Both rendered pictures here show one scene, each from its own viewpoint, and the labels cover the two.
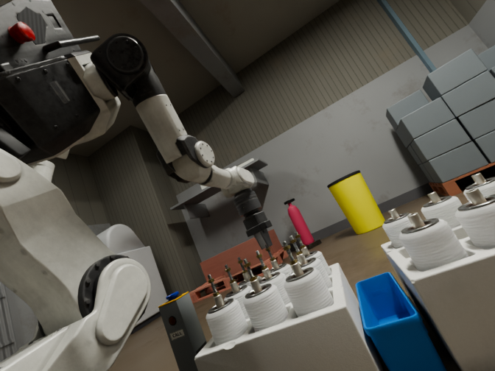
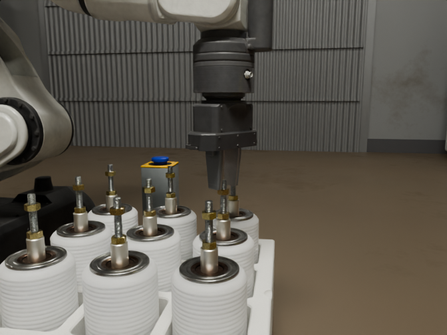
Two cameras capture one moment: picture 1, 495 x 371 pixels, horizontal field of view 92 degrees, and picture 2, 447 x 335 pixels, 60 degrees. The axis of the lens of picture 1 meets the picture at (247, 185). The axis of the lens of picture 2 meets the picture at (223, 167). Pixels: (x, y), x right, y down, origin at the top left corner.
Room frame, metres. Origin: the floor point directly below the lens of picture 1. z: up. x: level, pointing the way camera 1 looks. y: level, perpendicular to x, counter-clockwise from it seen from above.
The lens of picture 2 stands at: (0.83, -0.54, 0.46)
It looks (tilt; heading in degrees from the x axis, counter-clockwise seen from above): 10 degrees down; 84
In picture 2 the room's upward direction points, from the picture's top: straight up
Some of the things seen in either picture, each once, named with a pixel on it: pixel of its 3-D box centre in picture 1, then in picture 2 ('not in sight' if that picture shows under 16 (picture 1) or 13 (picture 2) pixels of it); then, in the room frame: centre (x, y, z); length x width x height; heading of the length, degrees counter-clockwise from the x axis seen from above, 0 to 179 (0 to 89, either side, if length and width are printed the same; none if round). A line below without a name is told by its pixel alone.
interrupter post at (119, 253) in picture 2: (302, 259); (119, 254); (0.75, -0.05, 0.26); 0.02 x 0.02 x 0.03
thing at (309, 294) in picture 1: (317, 311); (42, 320); (0.63, -0.02, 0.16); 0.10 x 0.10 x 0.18
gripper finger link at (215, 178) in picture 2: (267, 237); (213, 168); (0.87, 0.01, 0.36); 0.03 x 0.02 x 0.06; 132
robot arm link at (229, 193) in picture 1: (240, 190); (234, 24); (0.91, 0.03, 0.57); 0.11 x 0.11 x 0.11; 67
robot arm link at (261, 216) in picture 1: (253, 216); (225, 106); (0.89, 0.03, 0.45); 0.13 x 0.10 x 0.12; 42
